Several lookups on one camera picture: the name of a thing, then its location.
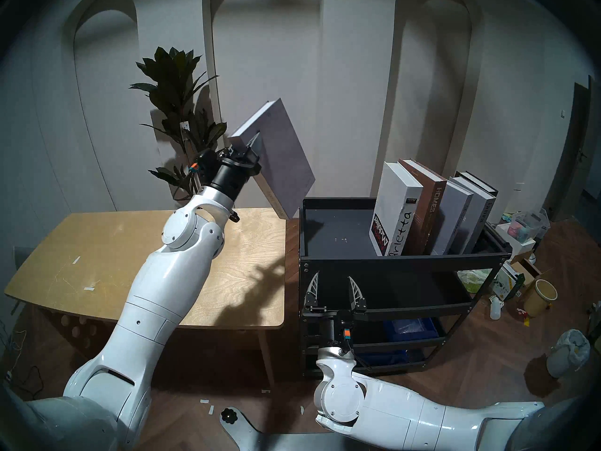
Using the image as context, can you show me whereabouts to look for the tall green potted plant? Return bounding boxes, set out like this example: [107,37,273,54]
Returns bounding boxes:
[129,47,231,202]

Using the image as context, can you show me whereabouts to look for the white bin with bag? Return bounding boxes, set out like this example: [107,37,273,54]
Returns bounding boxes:
[546,329,591,378]

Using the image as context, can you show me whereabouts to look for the light wooden table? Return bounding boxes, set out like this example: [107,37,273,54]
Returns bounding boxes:
[4,207,286,387]

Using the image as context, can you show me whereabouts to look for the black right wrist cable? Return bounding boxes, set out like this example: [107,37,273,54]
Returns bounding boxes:
[345,340,374,373]

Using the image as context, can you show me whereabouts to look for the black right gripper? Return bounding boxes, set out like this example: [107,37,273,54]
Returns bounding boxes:
[300,271,368,351]

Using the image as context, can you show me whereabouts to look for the blue plastic bin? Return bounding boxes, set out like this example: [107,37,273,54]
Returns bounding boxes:
[383,318,439,342]

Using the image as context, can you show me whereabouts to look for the black floor cable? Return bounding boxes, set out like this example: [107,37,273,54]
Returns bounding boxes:
[0,330,47,401]

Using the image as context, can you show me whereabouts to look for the white square box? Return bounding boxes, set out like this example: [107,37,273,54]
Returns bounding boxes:
[495,222,536,258]

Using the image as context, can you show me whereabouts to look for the grey ianra book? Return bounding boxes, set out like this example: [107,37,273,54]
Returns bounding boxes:
[448,177,497,254]

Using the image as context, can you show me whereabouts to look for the dark door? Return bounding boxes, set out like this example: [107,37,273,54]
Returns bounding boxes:
[545,75,601,223]

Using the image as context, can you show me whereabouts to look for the grey metal robot base plate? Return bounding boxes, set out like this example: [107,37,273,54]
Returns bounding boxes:
[220,406,339,451]

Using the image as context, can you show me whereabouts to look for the yellow round bucket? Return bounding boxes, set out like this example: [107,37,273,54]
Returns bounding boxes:
[523,279,558,317]

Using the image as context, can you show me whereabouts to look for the brown cardboard box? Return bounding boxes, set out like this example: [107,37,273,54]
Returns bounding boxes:
[509,257,541,291]

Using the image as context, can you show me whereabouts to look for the black Century book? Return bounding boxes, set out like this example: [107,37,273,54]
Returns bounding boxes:
[455,171,499,194]

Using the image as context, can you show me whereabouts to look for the white Arietta book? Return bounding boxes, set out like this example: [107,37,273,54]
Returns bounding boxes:
[369,162,424,257]

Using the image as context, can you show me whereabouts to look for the black metal shelf cart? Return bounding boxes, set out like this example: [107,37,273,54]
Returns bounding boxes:
[299,197,513,379]

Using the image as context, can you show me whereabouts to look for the clear plastic storage box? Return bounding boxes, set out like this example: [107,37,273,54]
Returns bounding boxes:
[514,210,551,241]

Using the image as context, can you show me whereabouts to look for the light green plastic bag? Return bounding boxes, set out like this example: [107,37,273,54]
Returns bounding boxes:
[458,269,493,294]

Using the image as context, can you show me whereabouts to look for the brown Homes book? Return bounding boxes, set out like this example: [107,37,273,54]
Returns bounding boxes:
[398,159,447,256]

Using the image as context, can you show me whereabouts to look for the grey Discontent book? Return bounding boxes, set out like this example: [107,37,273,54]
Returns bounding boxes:
[430,180,474,256]

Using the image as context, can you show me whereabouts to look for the green and white carton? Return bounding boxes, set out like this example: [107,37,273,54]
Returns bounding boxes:
[493,262,525,301]

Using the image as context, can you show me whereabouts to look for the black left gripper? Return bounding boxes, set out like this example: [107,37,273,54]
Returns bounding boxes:
[193,132,262,202]

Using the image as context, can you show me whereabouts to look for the grey Special Issue book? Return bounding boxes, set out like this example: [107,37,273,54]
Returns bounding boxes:
[228,98,316,220]

